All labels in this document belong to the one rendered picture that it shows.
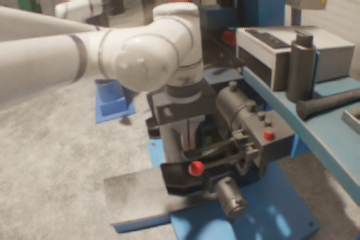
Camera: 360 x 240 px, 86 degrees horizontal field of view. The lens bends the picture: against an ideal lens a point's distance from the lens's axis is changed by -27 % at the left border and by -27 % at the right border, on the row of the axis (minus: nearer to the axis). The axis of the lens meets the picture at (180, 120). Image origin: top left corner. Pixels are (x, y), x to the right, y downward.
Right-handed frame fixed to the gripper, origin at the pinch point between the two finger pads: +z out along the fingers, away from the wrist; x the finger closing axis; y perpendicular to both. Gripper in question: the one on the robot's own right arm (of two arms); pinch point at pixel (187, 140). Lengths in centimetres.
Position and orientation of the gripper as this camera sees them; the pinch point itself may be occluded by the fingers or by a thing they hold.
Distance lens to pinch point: 63.7
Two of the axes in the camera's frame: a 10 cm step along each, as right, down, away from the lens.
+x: 9.6, -2.3, 1.8
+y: 2.8, 5.6, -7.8
